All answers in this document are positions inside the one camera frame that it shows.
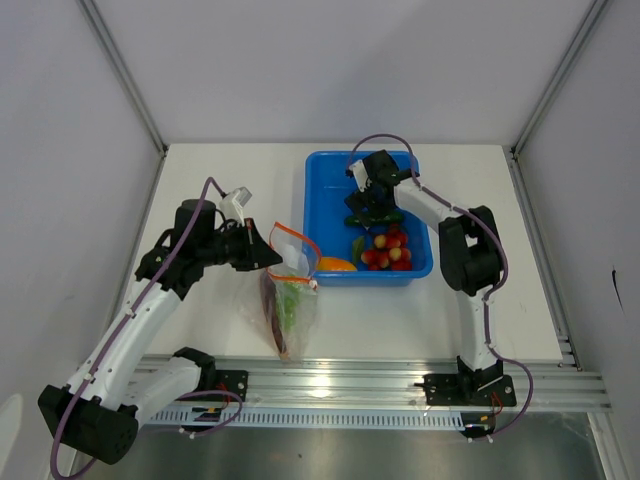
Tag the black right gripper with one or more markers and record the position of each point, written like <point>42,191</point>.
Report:
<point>358,201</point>

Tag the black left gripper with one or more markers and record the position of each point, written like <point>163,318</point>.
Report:
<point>257,254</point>

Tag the green cucumber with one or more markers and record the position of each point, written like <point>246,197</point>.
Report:
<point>366,219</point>

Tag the red lychee bunch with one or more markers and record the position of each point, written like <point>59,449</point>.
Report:
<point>387,250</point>

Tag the clear zip top bag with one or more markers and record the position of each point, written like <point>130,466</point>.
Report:
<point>300,258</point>

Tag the green grape bunch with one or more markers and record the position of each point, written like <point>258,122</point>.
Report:
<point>288,300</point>

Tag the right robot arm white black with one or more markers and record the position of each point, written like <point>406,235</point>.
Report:
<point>471,257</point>

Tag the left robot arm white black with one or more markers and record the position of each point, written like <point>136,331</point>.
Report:
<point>98,412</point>

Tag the blue plastic bin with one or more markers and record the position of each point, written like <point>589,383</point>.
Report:
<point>326,187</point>

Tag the orange mango slice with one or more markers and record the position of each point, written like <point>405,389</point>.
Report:
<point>334,264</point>

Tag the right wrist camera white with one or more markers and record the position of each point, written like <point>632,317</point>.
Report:
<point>358,172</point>

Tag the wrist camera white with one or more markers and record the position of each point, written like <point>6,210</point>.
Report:
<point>233,203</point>
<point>358,172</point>

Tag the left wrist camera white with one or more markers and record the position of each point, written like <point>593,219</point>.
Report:
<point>233,203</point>

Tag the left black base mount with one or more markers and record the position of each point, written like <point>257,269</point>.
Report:
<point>226,386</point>

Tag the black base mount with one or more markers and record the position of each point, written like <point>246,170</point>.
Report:
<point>226,386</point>
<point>450,390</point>

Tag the right aluminium frame post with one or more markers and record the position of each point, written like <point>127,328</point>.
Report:
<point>577,45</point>

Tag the aluminium frame post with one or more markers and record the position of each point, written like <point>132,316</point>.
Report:
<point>577,45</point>
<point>108,45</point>

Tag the white slotted cable duct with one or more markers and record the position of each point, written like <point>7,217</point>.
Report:
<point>310,418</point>

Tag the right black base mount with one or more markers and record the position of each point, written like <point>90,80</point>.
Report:
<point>450,390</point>

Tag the aluminium mounting rail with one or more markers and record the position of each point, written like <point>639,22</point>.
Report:
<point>391,385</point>

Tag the left aluminium frame post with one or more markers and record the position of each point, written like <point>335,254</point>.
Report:
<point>108,45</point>

